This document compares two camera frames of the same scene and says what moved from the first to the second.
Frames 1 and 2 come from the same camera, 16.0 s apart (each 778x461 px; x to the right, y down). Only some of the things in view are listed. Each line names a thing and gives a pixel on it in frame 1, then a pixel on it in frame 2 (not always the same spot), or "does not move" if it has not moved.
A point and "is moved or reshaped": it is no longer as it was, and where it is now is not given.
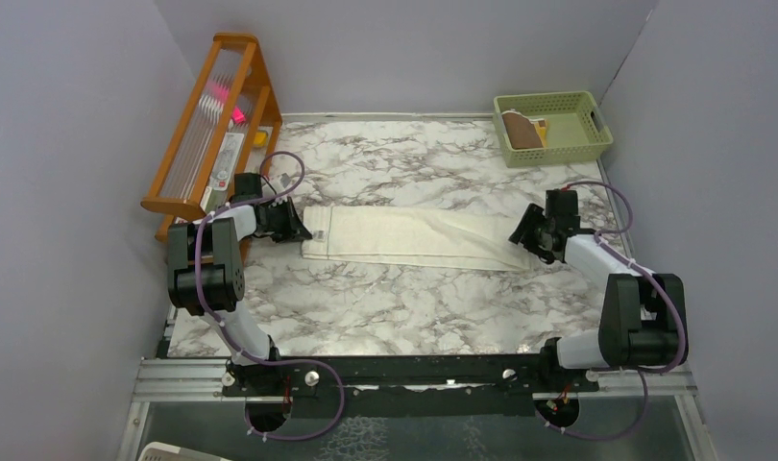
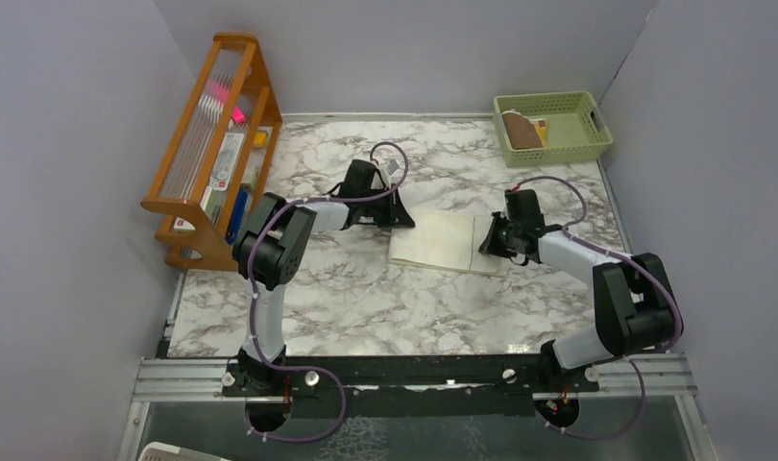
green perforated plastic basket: x=577 y=131 does not move
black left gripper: x=293 y=229 -> x=396 y=215
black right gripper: x=524 y=233 -> x=491 y=244
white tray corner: x=158 y=451 does not move
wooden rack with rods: x=229 y=132 does not move
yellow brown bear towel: x=524 y=133 does not move
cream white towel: x=422 y=236 is moved or reshaped
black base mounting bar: x=424 y=387 does not move
